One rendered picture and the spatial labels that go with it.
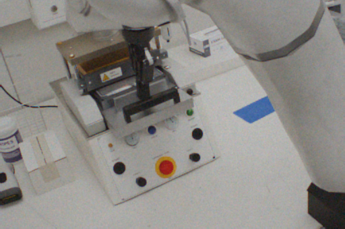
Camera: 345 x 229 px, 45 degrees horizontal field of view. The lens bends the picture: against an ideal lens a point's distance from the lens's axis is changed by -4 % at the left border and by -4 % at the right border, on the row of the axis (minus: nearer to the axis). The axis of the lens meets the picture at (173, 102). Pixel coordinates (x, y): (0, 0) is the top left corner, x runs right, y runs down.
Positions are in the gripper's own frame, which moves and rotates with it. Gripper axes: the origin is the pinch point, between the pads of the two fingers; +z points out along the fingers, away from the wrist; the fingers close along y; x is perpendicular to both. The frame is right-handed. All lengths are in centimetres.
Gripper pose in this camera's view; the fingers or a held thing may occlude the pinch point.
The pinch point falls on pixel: (142, 86)
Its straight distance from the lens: 109.5
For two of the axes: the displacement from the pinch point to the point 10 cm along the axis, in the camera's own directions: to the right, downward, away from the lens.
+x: 8.8, -3.5, 3.2
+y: 4.7, 6.4, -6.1
